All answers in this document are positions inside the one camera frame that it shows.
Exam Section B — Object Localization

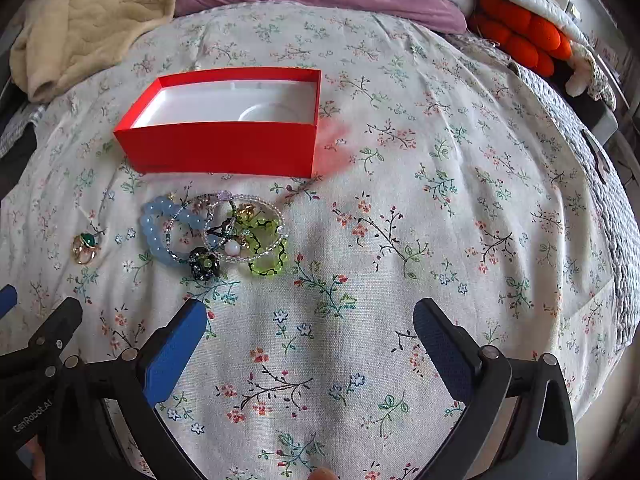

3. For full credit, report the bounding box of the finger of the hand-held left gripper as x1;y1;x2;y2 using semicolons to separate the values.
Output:
0;285;18;320
0;297;83;406

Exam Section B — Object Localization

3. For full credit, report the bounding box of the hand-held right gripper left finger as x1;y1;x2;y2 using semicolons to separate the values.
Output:
55;300;221;480

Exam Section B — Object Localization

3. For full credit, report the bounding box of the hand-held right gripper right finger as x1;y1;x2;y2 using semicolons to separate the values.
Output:
413;298;578;480

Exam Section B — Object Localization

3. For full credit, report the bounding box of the small multicolour bead bracelet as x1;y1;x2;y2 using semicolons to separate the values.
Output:
165;195;236;263

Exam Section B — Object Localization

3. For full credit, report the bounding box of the green bead bracelet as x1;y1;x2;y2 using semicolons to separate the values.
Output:
227;215;290;277

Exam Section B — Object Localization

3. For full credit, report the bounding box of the blue bead bracelet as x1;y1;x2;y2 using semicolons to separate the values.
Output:
140;197;211;263

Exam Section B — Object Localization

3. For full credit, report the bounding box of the clear bead bracelet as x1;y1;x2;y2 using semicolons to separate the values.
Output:
202;192;291;263

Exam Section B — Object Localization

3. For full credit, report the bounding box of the red cardboard box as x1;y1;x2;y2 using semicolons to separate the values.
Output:
113;69;322;179

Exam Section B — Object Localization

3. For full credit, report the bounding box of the dark cloth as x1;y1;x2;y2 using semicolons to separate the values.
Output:
0;122;38;201

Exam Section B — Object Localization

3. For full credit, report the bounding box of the floral bedsheet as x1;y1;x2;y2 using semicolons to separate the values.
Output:
0;2;626;480

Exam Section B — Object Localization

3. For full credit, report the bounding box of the grey checked quilt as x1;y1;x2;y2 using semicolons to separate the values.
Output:
440;30;640;361

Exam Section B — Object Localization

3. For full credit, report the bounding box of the beige quilted blanket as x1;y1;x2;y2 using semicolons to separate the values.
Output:
10;0;221;103

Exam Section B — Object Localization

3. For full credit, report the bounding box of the orange plush toy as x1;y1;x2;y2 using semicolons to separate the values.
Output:
472;0;573;76

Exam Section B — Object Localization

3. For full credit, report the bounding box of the black strap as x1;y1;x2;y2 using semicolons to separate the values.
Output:
582;129;608;184

